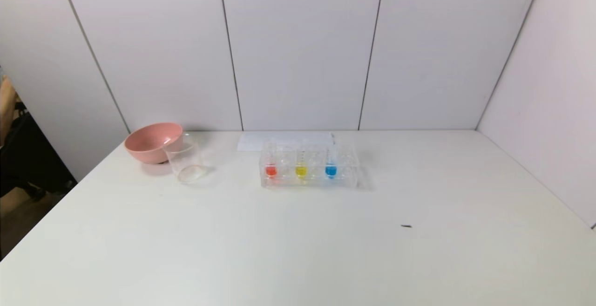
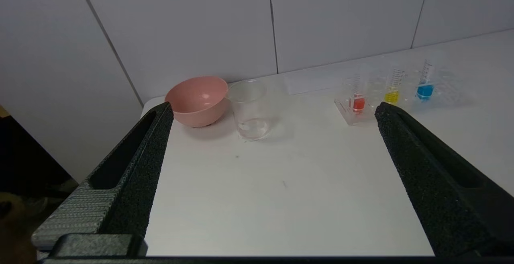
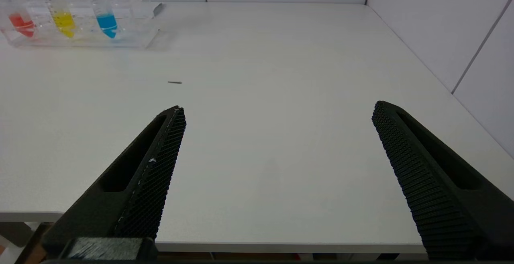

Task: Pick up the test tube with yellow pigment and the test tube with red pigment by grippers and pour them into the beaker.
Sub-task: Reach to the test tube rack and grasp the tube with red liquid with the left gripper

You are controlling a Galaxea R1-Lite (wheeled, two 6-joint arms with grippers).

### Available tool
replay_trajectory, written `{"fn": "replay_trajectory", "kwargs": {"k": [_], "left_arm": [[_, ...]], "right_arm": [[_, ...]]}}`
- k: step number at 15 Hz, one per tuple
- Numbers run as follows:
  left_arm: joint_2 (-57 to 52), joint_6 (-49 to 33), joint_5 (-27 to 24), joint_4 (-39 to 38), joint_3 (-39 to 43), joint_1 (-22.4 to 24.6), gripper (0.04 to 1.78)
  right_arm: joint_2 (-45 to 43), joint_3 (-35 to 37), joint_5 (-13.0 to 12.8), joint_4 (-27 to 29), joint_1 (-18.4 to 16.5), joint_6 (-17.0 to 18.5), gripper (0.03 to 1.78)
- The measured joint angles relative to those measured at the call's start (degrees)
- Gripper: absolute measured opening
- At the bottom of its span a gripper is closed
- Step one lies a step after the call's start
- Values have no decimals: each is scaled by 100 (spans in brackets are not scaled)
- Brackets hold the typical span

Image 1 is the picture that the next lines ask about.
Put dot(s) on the test tube with red pigment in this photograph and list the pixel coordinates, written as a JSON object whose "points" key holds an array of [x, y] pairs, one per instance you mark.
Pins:
{"points": [[271, 171]]}

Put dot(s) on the test tube with yellow pigment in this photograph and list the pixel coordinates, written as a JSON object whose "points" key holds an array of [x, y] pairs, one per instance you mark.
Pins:
{"points": [[301, 171]]}

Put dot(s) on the test tube with blue pigment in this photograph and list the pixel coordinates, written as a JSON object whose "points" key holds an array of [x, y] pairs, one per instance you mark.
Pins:
{"points": [[331, 171]]}

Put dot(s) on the clear plastic test tube rack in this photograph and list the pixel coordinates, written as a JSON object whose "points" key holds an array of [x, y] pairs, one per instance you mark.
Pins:
{"points": [[316, 181]]}

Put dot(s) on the clear glass beaker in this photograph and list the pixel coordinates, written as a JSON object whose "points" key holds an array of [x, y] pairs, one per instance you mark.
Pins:
{"points": [[186, 166]]}

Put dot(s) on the white paper sheet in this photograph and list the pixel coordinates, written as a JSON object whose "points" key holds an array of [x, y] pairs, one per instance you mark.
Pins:
{"points": [[253, 141]]}

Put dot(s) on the pink bowl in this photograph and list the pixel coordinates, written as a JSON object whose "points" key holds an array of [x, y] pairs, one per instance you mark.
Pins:
{"points": [[149, 145]]}

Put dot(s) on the black furniture beside table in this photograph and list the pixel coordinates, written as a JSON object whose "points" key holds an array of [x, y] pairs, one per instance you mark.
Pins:
{"points": [[32, 161]]}

